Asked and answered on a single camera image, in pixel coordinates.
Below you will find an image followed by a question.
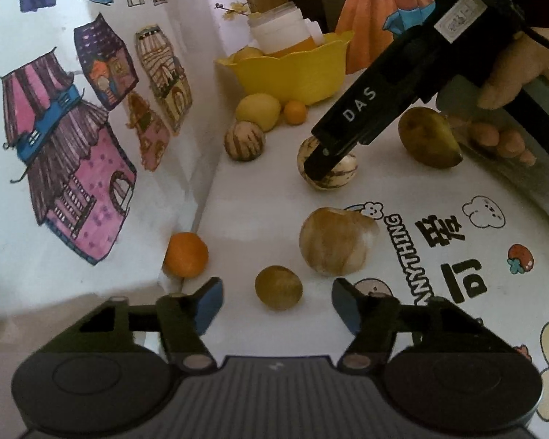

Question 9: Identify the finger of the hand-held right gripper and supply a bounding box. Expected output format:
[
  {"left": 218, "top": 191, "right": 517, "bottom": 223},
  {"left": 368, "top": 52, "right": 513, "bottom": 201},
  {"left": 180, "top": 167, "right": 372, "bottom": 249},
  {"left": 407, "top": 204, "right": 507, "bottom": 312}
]
[{"left": 303, "top": 136, "right": 358, "bottom": 180}]

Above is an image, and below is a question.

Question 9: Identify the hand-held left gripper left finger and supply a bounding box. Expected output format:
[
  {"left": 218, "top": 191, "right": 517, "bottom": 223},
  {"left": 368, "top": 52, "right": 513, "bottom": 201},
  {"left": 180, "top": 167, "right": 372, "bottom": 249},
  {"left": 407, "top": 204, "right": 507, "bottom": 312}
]
[{"left": 50, "top": 277, "right": 224, "bottom": 374}]

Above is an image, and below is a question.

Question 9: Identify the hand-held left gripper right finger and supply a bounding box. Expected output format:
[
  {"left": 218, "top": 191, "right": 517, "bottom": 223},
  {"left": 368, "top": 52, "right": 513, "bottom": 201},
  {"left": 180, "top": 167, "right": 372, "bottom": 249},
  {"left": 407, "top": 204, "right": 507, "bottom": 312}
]
[{"left": 332, "top": 277, "right": 508, "bottom": 374}]

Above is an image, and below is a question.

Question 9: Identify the striped pepino melon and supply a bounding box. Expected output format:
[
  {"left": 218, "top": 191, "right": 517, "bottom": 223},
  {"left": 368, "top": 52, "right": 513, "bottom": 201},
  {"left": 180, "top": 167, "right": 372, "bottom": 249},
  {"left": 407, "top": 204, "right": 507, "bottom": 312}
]
[
  {"left": 224, "top": 120, "right": 266, "bottom": 162},
  {"left": 297, "top": 136, "right": 358, "bottom": 191}
]

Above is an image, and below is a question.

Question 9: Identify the small orange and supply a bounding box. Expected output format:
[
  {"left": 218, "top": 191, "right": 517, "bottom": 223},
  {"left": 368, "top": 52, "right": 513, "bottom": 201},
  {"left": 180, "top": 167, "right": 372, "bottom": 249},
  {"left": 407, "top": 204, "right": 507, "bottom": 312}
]
[{"left": 283, "top": 101, "right": 308, "bottom": 125}]

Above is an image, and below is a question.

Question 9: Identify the yellow wavy plastic bowl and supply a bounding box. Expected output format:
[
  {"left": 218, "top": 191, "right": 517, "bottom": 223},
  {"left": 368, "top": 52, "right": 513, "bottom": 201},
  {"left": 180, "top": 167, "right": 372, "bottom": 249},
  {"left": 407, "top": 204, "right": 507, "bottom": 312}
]
[{"left": 215, "top": 32, "right": 354, "bottom": 106}]

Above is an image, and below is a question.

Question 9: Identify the person's right hand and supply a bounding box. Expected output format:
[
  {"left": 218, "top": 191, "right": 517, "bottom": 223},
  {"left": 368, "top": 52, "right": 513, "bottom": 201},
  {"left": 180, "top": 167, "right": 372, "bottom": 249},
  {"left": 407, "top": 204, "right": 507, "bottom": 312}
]
[{"left": 478, "top": 32, "right": 549, "bottom": 110}]

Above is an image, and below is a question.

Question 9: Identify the large orange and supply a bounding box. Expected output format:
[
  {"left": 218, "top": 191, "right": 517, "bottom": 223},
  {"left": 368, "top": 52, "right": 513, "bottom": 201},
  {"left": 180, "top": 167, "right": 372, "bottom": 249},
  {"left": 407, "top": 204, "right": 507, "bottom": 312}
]
[{"left": 163, "top": 232, "right": 209, "bottom": 279}]

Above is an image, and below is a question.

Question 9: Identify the large pale brown-streaked fruit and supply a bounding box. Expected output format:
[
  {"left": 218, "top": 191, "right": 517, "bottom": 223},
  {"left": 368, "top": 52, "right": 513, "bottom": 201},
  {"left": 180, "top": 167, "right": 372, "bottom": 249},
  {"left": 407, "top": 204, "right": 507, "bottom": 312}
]
[{"left": 299, "top": 207, "right": 380, "bottom": 277}]

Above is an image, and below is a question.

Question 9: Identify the small brownish green round fruit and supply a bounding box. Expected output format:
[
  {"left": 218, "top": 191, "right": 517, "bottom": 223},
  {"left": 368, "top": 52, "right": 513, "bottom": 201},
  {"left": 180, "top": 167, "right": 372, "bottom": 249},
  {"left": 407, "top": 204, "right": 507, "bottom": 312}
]
[{"left": 255, "top": 265, "right": 303, "bottom": 310}]

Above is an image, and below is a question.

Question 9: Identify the green mango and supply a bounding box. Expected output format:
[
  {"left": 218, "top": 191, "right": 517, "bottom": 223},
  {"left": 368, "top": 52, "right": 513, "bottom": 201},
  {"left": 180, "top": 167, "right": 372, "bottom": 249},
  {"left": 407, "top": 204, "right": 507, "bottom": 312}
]
[{"left": 397, "top": 106, "right": 464, "bottom": 168}]

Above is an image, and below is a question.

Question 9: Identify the white cartoon printed tablecloth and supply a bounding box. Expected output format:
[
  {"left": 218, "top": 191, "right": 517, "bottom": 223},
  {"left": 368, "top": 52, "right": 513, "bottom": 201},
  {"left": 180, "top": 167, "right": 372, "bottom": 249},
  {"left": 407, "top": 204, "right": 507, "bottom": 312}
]
[{"left": 160, "top": 68, "right": 549, "bottom": 439}]

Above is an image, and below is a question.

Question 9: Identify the large yellow lemon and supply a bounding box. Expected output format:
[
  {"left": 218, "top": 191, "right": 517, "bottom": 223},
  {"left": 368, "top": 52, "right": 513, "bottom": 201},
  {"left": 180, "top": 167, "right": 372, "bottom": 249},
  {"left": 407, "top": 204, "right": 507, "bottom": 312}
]
[{"left": 235, "top": 94, "right": 282, "bottom": 132}]

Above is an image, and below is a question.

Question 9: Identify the white jar with orange label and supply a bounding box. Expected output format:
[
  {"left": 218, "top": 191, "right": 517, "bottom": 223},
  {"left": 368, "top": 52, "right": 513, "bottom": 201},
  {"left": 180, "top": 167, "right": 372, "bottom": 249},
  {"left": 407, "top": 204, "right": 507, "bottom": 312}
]
[{"left": 248, "top": 4, "right": 323, "bottom": 53}]

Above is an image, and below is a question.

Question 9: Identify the small lemon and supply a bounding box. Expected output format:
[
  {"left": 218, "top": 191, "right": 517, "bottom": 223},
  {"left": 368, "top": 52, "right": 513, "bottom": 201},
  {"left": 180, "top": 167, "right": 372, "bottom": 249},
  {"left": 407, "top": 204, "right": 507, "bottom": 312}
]
[{"left": 232, "top": 46, "right": 264, "bottom": 62}]

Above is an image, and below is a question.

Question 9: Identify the brown striped house sticker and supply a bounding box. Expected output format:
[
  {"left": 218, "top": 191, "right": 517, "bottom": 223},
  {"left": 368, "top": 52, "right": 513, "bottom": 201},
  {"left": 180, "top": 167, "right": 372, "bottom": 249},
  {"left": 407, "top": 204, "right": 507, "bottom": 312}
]
[{"left": 135, "top": 26, "right": 194, "bottom": 135}]

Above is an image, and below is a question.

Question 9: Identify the pink striped house sticker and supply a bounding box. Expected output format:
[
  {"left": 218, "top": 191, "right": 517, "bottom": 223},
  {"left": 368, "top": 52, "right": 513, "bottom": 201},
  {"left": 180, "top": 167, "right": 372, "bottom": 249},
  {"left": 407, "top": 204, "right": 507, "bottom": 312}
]
[{"left": 0, "top": 46, "right": 138, "bottom": 266}]

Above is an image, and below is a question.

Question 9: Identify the purple house sticker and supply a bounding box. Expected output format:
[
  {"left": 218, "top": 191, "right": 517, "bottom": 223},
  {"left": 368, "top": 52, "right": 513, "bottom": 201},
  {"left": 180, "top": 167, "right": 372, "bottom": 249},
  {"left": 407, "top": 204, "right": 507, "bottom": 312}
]
[{"left": 73, "top": 13, "right": 140, "bottom": 111}]

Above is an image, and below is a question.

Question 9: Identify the orange dress wall poster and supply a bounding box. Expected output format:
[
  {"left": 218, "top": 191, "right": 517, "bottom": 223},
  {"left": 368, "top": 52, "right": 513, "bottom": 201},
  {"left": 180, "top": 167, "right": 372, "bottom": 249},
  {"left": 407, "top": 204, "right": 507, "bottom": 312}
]
[{"left": 334, "top": 0, "right": 444, "bottom": 74}]

